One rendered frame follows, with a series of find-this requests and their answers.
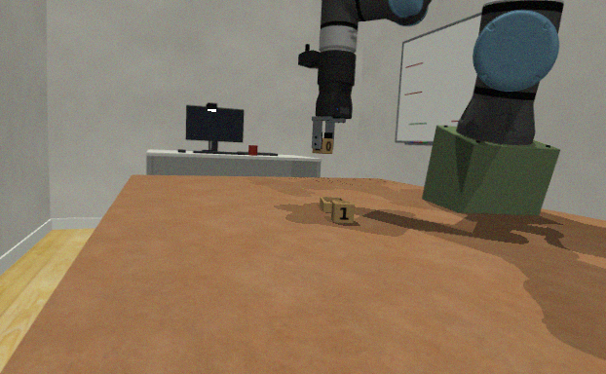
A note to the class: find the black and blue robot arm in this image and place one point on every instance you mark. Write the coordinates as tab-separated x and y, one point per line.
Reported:
513	51

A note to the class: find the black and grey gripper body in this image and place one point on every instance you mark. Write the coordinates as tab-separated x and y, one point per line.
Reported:
336	63

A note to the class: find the tan open-top tray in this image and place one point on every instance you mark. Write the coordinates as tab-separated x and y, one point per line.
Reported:
326	203

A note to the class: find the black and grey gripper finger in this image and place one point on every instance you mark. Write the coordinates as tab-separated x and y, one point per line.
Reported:
329	127
317	131

